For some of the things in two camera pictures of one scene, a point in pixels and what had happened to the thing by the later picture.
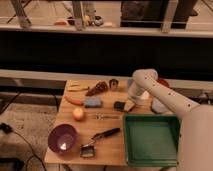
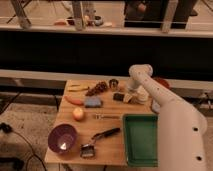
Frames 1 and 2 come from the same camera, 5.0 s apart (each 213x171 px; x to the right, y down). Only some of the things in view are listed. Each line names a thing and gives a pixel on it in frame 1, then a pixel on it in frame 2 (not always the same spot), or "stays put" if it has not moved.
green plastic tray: (152, 139) stays put
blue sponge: (92, 102) stays put
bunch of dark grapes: (99, 87) stays put
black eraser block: (119, 106) to (118, 96)
